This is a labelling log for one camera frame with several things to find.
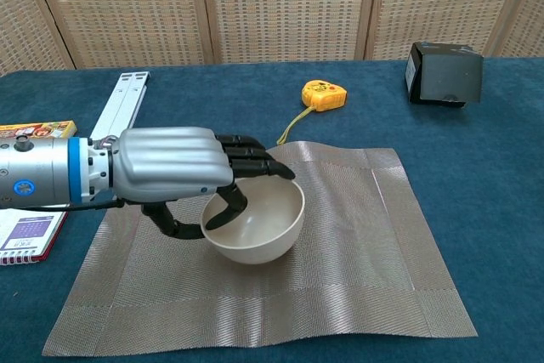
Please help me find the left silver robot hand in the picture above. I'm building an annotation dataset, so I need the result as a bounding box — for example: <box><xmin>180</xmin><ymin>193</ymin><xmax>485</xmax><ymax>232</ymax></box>
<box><xmin>109</xmin><ymin>126</ymin><xmax>297</xmax><ymax>240</ymax></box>

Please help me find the white bowl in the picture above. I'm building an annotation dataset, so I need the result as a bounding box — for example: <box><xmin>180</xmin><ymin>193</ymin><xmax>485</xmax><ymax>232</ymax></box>
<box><xmin>199</xmin><ymin>174</ymin><xmax>306</xmax><ymax>265</ymax></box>

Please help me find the brown woven placemat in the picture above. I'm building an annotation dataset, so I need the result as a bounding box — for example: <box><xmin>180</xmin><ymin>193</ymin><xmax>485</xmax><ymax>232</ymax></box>
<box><xmin>42</xmin><ymin>139</ymin><xmax>479</xmax><ymax>358</ymax></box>

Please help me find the white folding stand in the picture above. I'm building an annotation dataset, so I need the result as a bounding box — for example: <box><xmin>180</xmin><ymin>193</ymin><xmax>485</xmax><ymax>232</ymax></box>
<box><xmin>89</xmin><ymin>71</ymin><xmax>151</xmax><ymax>142</ymax></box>

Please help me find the yellow curry box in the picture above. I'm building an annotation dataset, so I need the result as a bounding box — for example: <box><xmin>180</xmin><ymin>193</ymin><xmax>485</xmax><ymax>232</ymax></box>
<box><xmin>0</xmin><ymin>120</ymin><xmax>78</xmax><ymax>139</ymax></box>

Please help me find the red spiral notebook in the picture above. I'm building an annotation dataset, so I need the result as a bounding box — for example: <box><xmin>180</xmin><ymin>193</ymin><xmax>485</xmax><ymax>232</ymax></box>
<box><xmin>0</xmin><ymin>208</ymin><xmax>69</xmax><ymax>266</ymax></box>

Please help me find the yellow tape measure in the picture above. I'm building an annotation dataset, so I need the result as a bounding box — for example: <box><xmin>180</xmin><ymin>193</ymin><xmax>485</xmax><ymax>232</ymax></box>
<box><xmin>275</xmin><ymin>79</ymin><xmax>349</xmax><ymax>146</ymax></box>

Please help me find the woven bamboo folding screen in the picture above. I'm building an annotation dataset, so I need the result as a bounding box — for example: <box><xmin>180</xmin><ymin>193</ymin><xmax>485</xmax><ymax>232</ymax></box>
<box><xmin>0</xmin><ymin>0</ymin><xmax>544</xmax><ymax>77</ymax></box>

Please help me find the black cardboard box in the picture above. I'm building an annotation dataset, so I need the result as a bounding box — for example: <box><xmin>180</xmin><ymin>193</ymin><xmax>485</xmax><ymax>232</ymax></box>
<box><xmin>404</xmin><ymin>42</ymin><xmax>485</xmax><ymax>109</ymax></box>

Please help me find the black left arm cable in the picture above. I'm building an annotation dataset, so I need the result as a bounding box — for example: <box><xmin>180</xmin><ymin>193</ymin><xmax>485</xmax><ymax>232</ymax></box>
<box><xmin>23</xmin><ymin>196</ymin><xmax>127</xmax><ymax>213</ymax></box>

